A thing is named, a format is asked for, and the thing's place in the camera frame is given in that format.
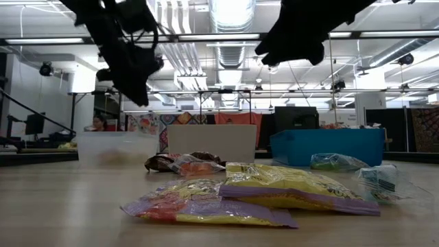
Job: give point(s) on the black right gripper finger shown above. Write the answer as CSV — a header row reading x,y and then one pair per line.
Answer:
x,y
316,55
268,53

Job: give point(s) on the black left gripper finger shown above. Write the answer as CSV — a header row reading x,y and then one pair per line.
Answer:
x,y
141,91
127,89

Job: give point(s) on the brown PayDay candy bar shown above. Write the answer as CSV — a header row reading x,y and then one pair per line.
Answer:
x,y
209,157
157,164

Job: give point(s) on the red clear-wrapped hard candy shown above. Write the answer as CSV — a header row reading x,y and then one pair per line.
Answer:
x,y
200,168

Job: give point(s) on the green clear-wrapped hard candy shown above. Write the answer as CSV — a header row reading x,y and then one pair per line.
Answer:
x,y
329,164

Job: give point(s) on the yellow Sour Patch Kids bag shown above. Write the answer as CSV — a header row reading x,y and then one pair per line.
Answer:
x,y
291,182
192,209

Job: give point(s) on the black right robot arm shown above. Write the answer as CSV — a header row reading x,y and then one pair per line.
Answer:
x,y
326,7

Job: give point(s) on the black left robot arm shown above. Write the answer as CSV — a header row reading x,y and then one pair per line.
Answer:
x,y
96,20

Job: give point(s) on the blue clear-wrapped hard candy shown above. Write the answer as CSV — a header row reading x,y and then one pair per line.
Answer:
x,y
377,182

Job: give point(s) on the colourful patterned tapestry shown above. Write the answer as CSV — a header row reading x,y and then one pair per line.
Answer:
x,y
147,123

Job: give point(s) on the person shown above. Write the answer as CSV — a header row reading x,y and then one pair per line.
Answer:
x,y
99,123

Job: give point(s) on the clear plastic bin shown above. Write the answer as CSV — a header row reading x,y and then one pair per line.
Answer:
x,y
89,147

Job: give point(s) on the orange cloth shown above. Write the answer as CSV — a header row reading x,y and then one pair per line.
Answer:
x,y
240,118

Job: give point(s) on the black ceiling spotlight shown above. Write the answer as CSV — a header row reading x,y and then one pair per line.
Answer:
x,y
46,68
406,59

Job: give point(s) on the white plastic bin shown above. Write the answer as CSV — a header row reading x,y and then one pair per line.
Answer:
x,y
212,142

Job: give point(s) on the blue plastic bin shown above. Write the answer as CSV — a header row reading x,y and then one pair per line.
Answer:
x,y
326,144

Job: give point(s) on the black diagonal strut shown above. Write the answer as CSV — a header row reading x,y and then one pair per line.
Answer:
x,y
34,111

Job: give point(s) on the black computer monitor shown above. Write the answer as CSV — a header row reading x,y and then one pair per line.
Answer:
x,y
34,123

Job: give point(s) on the black partition panel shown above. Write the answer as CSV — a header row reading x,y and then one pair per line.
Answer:
x,y
394,130

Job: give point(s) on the dark patterned tapestry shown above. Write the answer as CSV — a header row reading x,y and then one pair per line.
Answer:
x,y
425,130

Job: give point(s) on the silver ceiling air duct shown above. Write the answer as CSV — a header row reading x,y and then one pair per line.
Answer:
x,y
231,20

